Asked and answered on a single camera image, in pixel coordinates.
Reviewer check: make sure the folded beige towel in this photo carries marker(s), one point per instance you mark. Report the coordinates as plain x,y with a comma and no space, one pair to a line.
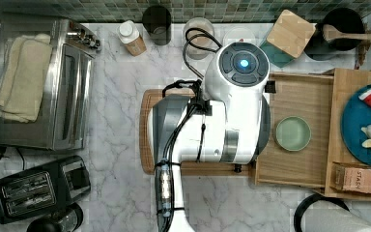
21,85

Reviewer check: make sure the light green bowl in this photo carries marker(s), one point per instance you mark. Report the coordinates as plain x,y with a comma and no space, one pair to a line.
292,133

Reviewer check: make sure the blue plate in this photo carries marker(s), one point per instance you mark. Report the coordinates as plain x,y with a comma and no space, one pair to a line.
356,114

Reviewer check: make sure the wooden spoon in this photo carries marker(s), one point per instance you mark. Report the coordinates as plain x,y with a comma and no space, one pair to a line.
351,34

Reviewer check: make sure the black two-slot toaster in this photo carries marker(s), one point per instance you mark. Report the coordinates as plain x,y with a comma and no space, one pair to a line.
43,189

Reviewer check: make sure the black round lid with knob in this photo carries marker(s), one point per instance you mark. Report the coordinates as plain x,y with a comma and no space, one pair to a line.
64,220

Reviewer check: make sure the dark grey cup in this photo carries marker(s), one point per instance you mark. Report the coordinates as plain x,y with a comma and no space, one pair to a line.
157,22

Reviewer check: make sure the wooden organizer box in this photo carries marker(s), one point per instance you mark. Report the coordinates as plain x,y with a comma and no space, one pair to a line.
345,83

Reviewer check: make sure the wooden cutting board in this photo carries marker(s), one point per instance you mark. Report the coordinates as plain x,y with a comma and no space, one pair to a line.
146,129

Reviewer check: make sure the teal canister wooden lid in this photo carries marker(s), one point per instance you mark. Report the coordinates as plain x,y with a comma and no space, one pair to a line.
287,39

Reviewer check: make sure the wooden drawer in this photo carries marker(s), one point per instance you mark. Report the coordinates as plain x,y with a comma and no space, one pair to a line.
309,97

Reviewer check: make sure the orange bottle white cap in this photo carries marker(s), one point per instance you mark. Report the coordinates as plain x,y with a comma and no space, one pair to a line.
129,35

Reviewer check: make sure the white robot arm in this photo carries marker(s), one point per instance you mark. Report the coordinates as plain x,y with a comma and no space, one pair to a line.
235,67

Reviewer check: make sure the black paper towel holder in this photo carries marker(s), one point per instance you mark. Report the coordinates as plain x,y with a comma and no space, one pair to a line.
308,201

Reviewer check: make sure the tea bag boxes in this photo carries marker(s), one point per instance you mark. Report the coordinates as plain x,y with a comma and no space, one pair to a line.
351,178

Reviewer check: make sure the black utensil holder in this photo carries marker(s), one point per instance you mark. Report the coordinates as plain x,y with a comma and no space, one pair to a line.
345,20

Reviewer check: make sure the glass cereal jar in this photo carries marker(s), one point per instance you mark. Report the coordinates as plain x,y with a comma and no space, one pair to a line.
201,23

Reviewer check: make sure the stainless steel toaster oven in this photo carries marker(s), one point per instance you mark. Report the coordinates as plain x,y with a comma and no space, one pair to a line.
45,79

